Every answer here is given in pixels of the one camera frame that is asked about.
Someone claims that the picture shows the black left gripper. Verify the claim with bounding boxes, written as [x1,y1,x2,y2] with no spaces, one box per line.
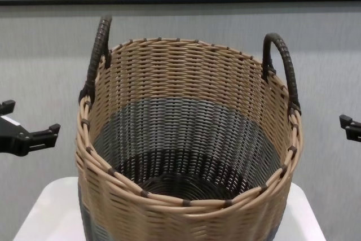
[0,99,61,159]

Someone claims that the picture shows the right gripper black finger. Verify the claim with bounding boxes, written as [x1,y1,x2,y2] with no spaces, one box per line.
[339,113,361,142]

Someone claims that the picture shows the thin black wall rail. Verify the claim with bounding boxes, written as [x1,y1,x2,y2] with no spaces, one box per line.
[0,0,361,7]

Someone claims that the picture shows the tan grey woven laundry basket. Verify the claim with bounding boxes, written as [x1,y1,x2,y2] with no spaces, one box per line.
[75,15,304,241]

